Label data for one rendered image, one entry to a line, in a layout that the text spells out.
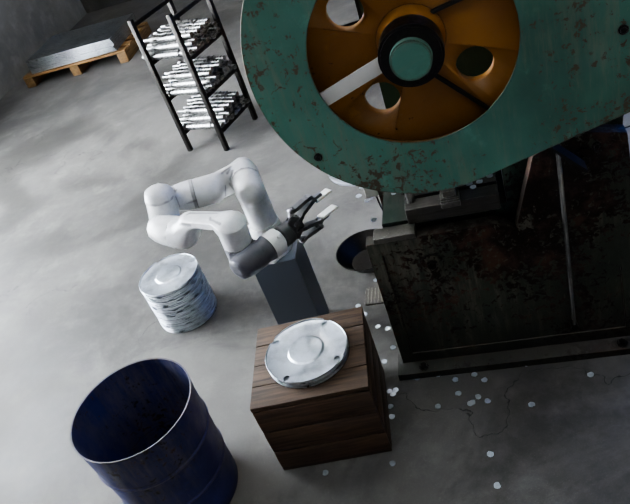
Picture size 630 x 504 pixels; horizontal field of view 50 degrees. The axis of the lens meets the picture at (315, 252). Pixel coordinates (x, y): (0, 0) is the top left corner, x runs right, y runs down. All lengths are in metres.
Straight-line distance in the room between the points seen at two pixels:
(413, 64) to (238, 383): 1.69
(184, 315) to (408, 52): 1.94
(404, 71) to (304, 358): 1.07
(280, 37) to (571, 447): 1.55
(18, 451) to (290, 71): 2.16
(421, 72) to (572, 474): 1.34
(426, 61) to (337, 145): 0.34
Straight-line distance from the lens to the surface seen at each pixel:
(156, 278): 3.24
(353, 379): 2.22
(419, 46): 1.62
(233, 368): 2.96
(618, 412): 2.47
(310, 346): 2.33
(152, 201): 2.39
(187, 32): 4.44
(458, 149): 1.82
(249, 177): 2.44
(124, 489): 2.35
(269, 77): 1.75
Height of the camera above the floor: 1.97
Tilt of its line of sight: 36 degrees down
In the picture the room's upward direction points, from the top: 21 degrees counter-clockwise
